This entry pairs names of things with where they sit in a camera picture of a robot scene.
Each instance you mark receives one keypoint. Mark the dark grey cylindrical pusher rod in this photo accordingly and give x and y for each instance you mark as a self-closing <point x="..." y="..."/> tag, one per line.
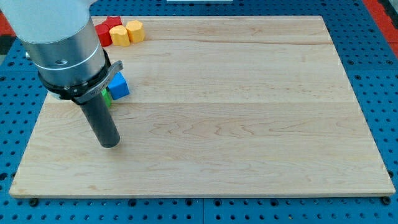
<point x="101" y="122"/>

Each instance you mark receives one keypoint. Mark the black flange with grey bracket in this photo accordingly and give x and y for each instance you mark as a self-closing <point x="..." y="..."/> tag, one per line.
<point x="87" y="90"/>

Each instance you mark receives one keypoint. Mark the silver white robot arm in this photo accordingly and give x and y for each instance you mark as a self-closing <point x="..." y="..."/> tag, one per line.
<point x="62" y="42"/>

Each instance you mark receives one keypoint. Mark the red star block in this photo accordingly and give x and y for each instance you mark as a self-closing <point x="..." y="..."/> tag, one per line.
<point x="112" y="21"/>

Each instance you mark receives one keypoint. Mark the green block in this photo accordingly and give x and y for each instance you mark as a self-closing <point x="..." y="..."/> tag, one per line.
<point x="107" y="97"/>

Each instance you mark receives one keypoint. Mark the blue cube block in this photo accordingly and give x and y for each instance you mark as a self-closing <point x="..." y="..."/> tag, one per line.
<point x="118" y="87"/>

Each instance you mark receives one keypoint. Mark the red cylinder block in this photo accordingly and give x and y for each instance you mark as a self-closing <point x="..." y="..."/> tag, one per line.
<point x="104" y="37"/>

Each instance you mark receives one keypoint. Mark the yellow heart block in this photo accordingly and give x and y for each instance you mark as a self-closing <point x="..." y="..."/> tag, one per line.
<point x="119" y="36"/>

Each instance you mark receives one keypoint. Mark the yellow hexagon block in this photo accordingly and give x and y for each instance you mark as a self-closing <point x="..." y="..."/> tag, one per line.
<point x="135" y="31"/>

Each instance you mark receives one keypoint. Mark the wooden board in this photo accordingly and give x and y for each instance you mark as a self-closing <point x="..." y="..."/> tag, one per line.
<point x="219" y="107"/>

